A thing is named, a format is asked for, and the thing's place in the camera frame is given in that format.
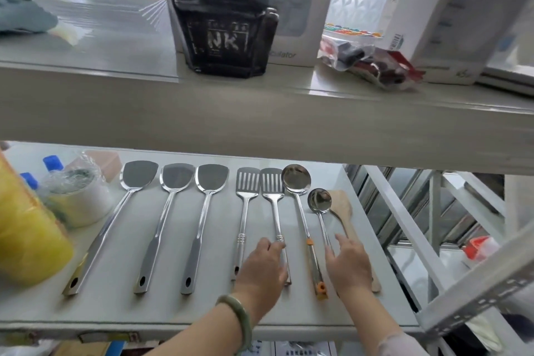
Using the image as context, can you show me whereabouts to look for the person's right forearm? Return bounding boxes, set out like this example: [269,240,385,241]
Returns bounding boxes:
[338,284,428,356]

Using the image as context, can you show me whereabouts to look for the grey upper shelf board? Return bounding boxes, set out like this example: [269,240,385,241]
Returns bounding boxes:
[0,51,534,177]

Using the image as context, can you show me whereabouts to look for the small steel ladle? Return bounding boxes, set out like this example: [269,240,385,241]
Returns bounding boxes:
[307,187,336,259]

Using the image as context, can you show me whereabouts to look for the person's left forearm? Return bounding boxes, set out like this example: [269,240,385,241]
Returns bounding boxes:
[146,305,251,356]

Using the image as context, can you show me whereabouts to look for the wrapped white tape roll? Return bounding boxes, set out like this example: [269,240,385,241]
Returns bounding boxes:
[39,151,114,229]

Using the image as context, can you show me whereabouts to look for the person's right hand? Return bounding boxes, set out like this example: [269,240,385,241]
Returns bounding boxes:
[324,233,373,300]

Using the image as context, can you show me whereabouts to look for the green jade bracelet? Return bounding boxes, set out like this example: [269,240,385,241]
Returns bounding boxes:
[215,294,253,352]

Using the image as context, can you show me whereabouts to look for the blue-capped bottle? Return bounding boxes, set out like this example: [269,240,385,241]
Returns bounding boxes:
[42,155,65,173]
[19,172,39,192]

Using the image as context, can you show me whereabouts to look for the orange-capped white bottle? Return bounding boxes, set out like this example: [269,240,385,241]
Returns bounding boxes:
[463,236,501,263]

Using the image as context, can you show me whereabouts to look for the wooden spatula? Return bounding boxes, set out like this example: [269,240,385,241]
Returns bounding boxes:
[327,189,382,294]

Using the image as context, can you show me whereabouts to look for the white table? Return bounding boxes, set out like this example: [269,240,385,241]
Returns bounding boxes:
[0,141,424,342]

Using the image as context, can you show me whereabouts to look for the pink block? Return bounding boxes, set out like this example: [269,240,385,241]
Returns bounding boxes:
[83,150,122,182]

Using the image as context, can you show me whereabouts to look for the white packet black pattern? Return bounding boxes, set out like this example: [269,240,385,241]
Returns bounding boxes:
[271,341,339,356]

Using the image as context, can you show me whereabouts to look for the slotted steel turner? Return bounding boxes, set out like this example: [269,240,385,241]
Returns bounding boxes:
[260,167,292,286]
[230,167,262,282]

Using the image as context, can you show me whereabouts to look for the white metal rack frame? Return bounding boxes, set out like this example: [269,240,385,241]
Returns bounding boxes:
[344,164,534,356]

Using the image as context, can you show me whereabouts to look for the large steel ladle orange tip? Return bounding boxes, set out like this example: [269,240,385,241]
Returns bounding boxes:
[281,164,329,301]

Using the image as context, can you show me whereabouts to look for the white charger box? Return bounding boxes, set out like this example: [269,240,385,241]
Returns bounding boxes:
[377,0,534,86]

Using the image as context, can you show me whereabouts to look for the white calculator box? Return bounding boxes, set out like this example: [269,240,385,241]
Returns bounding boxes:
[158,0,343,68]

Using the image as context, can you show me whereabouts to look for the person's left hand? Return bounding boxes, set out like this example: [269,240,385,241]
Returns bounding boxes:
[233,238,289,321]

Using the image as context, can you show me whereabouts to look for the clear bag of dark items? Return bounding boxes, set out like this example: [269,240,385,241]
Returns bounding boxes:
[319,32,426,92]

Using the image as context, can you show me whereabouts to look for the colourful bead strip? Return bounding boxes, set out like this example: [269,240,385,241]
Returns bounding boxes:
[324,22,383,38]

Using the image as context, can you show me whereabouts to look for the flat white red box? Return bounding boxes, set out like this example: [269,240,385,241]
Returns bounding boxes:
[475,63,534,98]

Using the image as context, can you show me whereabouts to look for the wrapped yellow tape rolls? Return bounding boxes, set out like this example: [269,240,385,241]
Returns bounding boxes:
[0,151,75,288]

